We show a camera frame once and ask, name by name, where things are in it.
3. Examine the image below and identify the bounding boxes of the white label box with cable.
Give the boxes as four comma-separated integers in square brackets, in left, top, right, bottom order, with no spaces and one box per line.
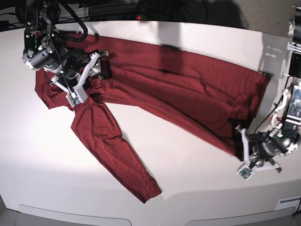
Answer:
[275,196,301,213]

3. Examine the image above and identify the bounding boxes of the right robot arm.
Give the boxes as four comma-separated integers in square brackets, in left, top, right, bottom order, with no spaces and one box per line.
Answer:
[22,0,91,88]

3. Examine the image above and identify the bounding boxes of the red long-sleeve T-shirt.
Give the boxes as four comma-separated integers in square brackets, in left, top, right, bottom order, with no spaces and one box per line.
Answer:
[34,32,271,204]

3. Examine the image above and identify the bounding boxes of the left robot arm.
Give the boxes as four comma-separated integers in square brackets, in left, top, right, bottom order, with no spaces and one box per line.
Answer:
[241,6,301,168]

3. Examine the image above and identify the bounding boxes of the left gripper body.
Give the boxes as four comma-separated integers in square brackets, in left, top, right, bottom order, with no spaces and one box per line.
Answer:
[248,133,282,165]

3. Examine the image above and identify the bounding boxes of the black power strip red switch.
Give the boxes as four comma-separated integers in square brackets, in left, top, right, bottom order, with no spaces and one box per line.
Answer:
[88,15,144,22]

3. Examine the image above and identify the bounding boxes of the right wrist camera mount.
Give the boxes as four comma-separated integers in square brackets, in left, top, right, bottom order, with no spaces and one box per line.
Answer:
[49,51,110,107]

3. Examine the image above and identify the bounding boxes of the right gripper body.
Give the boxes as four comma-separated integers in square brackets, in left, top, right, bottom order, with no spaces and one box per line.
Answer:
[54,50,103,85]

